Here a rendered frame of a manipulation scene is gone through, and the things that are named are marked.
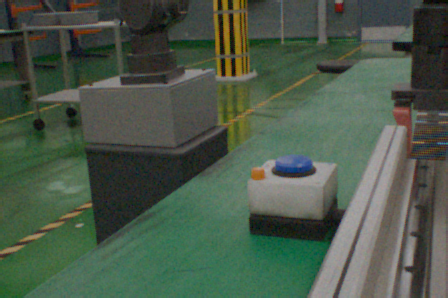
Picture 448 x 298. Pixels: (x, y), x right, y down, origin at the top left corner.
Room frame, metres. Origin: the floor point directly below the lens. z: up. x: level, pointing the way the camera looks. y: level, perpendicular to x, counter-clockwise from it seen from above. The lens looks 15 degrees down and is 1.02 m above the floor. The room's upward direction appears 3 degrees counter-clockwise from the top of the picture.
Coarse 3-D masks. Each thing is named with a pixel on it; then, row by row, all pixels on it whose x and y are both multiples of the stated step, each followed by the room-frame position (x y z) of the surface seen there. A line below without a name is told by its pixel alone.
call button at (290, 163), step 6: (282, 156) 0.58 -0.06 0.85; (288, 156) 0.58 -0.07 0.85; (294, 156) 0.58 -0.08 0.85; (300, 156) 0.58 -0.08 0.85; (306, 156) 0.58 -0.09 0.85; (276, 162) 0.57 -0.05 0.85; (282, 162) 0.56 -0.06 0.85; (288, 162) 0.56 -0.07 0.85; (294, 162) 0.56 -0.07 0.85; (300, 162) 0.56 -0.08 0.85; (306, 162) 0.56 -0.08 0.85; (312, 162) 0.57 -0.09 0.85; (276, 168) 0.57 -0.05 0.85; (282, 168) 0.56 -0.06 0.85; (288, 168) 0.55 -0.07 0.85; (294, 168) 0.55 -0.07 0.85; (300, 168) 0.55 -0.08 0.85; (306, 168) 0.56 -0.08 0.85
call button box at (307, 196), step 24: (264, 168) 0.59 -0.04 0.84; (312, 168) 0.57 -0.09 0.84; (336, 168) 0.59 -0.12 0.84; (264, 192) 0.54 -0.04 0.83; (288, 192) 0.53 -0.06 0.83; (312, 192) 0.52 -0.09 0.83; (336, 192) 0.59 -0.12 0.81; (264, 216) 0.55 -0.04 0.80; (288, 216) 0.53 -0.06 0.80; (312, 216) 0.52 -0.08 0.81; (336, 216) 0.55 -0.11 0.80
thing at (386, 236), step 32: (384, 128) 0.64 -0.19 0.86; (384, 160) 0.51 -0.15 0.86; (416, 160) 0.60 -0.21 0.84; (384, 192) 0.43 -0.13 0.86; (416, 192) 0.50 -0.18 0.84; (352, 224) 0.37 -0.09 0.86; (384, 224) 0.40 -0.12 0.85; (416, 224) 0.42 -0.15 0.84; (352, 256) 0.32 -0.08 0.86; (384, 256) 0.39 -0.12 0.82; (416, 256) 0.37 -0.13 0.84; (320, 288) 0.28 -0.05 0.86; (352, 288) 0.28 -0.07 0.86; (384, 288) 0.35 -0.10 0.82; (416, 288) 0.32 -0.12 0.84
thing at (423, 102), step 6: (420, 96) 0.71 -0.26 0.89; (426, 96) 0.71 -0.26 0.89; (432, 96) 0.71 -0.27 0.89; (438, 96) 0.70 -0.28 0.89; (444, 96) 0.70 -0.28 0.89; (414, 102) 0.72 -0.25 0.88; (420, 102) 0.71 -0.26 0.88; (426, 102) 0.71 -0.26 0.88; (432, 102) 0.71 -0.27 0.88; (438, 102) 0.70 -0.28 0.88; (444, 102) 0.70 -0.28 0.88; (414, 108) 0.72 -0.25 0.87; (420, 108) 0.71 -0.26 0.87; (426, 108) 0.71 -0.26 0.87; (432, 108) 0.71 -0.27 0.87; (438, 108) 0.70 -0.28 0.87; (444, 108) 0.70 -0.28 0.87
